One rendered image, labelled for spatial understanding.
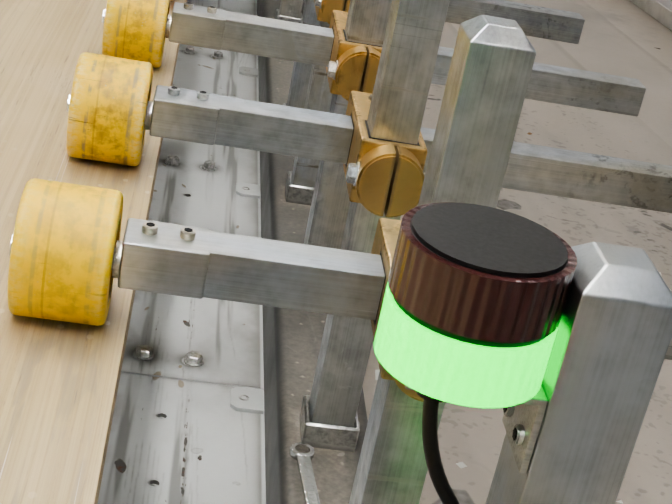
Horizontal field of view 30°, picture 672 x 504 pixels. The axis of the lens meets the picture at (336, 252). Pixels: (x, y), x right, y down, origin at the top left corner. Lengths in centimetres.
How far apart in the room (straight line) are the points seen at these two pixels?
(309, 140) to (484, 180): 32
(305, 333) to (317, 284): 47
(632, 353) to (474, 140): 25
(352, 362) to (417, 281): 60
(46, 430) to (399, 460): 21
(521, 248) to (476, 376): 4
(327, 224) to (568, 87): 27
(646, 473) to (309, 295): 182
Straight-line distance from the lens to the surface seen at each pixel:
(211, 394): 123
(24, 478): 63
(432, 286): 40
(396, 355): 42
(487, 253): 41
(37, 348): 73
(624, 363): 44
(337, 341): 99
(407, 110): 92
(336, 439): 103
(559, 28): 150
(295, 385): 111
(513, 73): 65
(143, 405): 120
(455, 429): 246
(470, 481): 232
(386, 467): 75
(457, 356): 41
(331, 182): 120
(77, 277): 71
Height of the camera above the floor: 127
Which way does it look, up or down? 25 degrees down
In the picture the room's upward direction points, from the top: 12 degrees clockwise
